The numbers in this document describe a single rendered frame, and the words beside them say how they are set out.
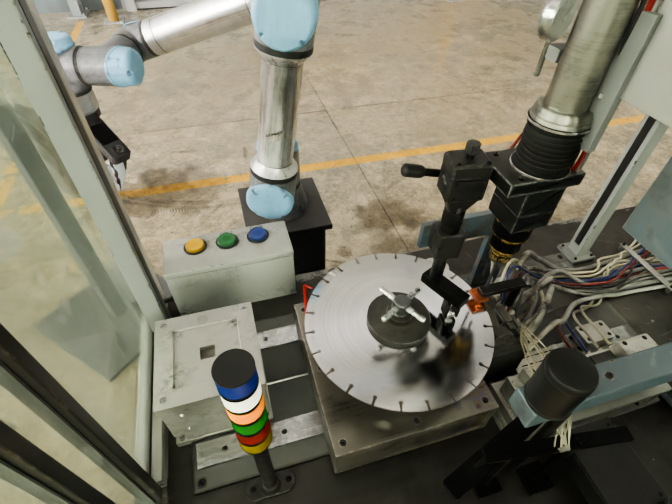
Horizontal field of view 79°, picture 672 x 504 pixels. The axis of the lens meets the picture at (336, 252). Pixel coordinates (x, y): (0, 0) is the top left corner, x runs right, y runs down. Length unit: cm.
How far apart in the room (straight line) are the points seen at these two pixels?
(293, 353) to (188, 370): 25
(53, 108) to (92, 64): 39
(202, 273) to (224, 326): 17
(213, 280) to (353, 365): 41
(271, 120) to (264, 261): 30
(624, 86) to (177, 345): 75
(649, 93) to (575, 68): 8
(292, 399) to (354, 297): 25
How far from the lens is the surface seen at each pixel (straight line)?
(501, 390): 88
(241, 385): 44
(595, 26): 54
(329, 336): 71
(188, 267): 93
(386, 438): 75
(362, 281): 78
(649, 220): 58
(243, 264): 92
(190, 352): 79
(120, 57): 99
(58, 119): 64
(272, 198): 100
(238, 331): 79
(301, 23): 82
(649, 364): 72
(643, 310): 126
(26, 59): 61
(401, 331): 71
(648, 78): 55
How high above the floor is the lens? 154
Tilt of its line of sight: 45 degrees down
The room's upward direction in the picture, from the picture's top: 1 degrees clockwise
